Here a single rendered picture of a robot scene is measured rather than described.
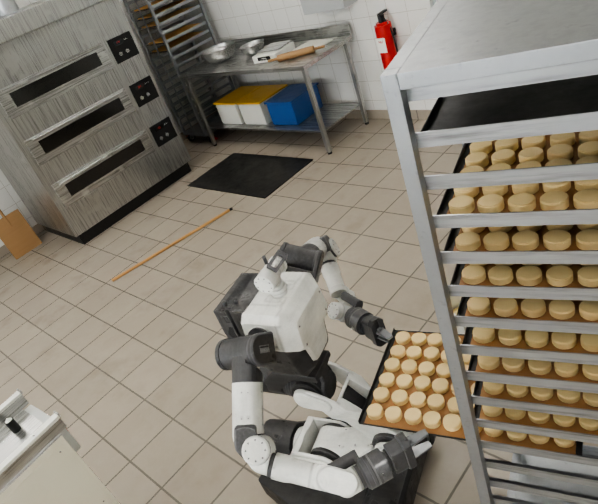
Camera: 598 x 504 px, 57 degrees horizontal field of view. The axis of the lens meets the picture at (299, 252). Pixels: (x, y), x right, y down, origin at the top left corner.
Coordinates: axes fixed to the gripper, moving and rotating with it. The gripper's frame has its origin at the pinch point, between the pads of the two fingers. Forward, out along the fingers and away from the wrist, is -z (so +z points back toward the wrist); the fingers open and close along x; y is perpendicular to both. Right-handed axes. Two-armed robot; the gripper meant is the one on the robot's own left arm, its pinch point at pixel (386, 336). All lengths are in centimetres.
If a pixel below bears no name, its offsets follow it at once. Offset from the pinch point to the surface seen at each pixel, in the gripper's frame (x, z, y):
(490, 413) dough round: 10, -53, -9
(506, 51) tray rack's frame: 104, -68, -6
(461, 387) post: 26, -53, -16
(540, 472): -8, -64, -6
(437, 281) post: 59, -53, -16
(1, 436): 7, 74, -125
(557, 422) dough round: 9, -66, -1
